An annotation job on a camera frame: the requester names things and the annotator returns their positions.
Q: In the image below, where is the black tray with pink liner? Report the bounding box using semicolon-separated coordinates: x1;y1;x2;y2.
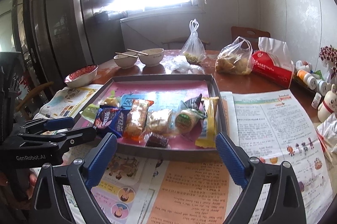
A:
76;74;227;162

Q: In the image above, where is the left newspaper sheet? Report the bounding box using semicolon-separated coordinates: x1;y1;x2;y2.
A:
63;144;243;224

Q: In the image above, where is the green snack packet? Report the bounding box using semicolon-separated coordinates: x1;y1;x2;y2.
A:
80;104;99;123

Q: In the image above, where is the orange striped cracker packet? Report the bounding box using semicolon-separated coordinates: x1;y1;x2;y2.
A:
123;99;154;141

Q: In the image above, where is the red patterned bowl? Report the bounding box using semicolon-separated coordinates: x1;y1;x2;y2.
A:
64;65;98;88

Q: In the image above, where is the white rabbit figurine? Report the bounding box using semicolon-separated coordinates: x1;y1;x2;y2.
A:
317;84;337;123

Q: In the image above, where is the blue snack packet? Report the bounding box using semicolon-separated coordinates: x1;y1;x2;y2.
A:
93;105;130;138

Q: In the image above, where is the newspaper sheet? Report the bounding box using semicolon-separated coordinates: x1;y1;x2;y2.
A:
63;144;243;224
33;84;103;119
221;90;334;223

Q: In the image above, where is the clear bag of pastries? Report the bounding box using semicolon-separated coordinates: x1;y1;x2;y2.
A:
215;36;253;76

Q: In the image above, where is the dark refrigerator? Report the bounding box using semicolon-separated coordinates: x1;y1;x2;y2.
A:
32;0;127;88

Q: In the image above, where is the round green label cake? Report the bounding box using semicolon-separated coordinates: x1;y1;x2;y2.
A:
174;94;206;134

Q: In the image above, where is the white bowl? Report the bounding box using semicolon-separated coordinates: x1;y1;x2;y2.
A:
113;52;138;69
138;48;164;67

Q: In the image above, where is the far newspaper sheet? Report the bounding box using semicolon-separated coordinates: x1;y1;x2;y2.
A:
33;84;103;119

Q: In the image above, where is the white medicine bottles group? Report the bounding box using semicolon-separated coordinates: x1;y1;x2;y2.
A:
294;61;331;109

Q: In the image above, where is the dark small snack packet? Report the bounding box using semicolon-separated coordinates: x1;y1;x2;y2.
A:
146;133;169;148

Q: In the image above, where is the wooden chair back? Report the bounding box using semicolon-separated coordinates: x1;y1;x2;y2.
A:
231;26;271;51

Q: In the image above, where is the clear bag tied top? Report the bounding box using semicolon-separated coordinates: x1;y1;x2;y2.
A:
180;19;206;65

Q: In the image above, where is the red tissue pack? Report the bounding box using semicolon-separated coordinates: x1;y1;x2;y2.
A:
252;37;294;89

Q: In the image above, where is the clear rice cracker packet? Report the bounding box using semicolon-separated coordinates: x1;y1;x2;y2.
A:
145;109;173;135

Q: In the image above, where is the white bowl right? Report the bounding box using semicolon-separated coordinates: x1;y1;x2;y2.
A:
138;48;164;67

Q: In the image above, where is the person's left hand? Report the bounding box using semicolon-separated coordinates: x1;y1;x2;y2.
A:
26;172;37;199

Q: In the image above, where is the right newspaper sheet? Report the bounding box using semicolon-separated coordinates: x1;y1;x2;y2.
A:
221;90;334;223

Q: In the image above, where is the wooden chopsticks pair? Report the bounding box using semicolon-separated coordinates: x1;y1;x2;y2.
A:
115;48;150;58

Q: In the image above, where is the yellow Alpenliebe candy packet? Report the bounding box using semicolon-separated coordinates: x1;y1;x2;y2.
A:
195;97;219;148

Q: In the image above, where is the white bowl left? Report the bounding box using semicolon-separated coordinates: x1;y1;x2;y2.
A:
113;52;138;69

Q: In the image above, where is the red flower bouquet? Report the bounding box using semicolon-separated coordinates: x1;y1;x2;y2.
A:
319;45;337;69

